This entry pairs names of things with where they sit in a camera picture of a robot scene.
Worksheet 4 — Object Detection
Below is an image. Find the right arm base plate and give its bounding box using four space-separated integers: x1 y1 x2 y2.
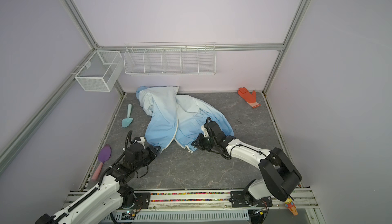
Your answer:
229 190 273 208

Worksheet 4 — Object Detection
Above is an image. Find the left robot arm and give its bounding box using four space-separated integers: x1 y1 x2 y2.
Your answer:
36 141 161 224

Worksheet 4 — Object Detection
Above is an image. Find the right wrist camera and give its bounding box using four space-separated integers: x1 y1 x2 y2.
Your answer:
201 126 210 138

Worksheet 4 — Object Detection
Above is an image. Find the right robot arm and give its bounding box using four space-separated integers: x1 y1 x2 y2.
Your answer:
192 118 302 206

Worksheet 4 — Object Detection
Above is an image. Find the purple pink brush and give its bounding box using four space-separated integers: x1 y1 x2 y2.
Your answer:
91 145 111 181

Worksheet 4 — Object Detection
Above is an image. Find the orange red glove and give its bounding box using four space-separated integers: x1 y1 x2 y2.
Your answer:
237 87 260 109

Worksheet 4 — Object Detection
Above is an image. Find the white wire shelf basket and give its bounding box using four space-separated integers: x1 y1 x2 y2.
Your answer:
123 42 216 75

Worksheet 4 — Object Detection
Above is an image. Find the orange yellow toy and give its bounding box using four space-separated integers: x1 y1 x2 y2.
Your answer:
284 198 298 216

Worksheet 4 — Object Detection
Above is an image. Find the light blue jacket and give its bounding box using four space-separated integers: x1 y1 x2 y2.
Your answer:
136 86 234 152

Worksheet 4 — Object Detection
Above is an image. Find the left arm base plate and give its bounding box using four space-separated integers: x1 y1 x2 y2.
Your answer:
121 192 151 210

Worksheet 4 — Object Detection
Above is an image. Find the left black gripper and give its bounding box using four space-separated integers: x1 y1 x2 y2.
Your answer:
133 144 161 172

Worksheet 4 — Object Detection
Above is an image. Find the green circuit board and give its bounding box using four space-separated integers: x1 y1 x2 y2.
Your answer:
121 212 136 221

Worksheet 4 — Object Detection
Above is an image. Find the white slotted vent strip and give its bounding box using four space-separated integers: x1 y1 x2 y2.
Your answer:
113 210 250 224

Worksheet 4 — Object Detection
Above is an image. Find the mint green trowel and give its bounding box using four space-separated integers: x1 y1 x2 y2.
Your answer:
121 104 133 128

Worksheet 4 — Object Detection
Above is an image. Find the white mesh box basket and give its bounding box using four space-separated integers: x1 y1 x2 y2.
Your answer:
75 50 124 92

